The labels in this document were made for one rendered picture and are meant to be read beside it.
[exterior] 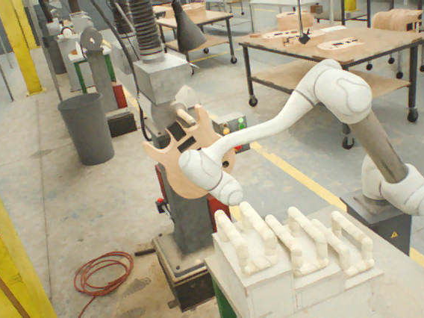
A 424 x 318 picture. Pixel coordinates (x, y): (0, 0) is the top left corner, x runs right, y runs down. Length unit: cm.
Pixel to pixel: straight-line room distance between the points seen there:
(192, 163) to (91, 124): 323
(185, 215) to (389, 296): 142
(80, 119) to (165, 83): 302
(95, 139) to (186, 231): 246
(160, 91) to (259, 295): 90
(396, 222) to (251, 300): 110
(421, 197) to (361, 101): 55
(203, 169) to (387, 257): 70
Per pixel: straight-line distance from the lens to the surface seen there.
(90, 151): 479
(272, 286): 119
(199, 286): 260
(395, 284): 140
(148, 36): 179
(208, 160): 153
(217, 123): 214
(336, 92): 147
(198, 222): 252
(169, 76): 168
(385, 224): 208
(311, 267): 126
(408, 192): 183
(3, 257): 181
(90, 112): 463
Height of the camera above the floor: 190
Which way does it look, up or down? 26 degrees down
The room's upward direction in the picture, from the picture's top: 11 degrees counter-clockwise
